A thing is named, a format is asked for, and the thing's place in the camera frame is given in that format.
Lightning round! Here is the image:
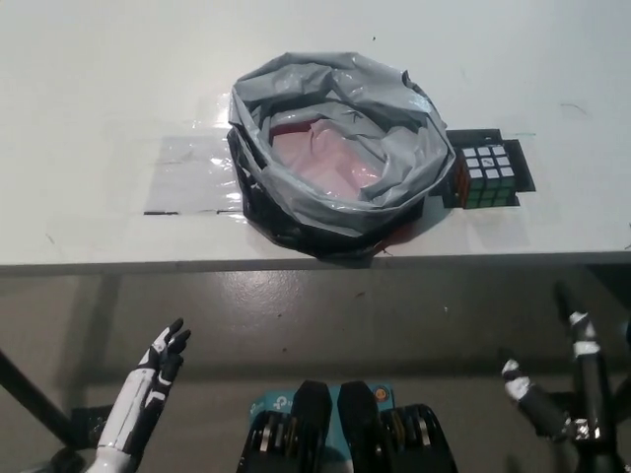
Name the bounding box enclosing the black floor tape piece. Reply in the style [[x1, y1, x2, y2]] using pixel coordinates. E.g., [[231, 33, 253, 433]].
[[68, 403, 117, 442]]

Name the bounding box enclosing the grey black plastic bag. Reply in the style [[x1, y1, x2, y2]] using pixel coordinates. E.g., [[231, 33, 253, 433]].
[[226, 47, 457, 262]]

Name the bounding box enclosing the clear tape patch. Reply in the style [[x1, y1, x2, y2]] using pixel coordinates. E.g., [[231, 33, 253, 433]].
[[142, 91, 247, 217]]

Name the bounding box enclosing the rubik's cube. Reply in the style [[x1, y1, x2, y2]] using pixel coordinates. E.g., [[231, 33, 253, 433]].
[[453, 144, 519, 211]]

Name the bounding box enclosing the black robot torso block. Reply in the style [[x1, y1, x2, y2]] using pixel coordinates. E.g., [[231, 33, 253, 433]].
[[235, 378, 332, 473], [337, 378, 457, 473]]

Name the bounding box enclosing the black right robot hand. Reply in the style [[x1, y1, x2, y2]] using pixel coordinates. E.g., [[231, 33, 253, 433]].
[[500, 280, 623, 473]]

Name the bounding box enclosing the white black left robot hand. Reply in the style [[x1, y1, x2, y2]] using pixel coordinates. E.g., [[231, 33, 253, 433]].
[[96, 317, 192, 457]]

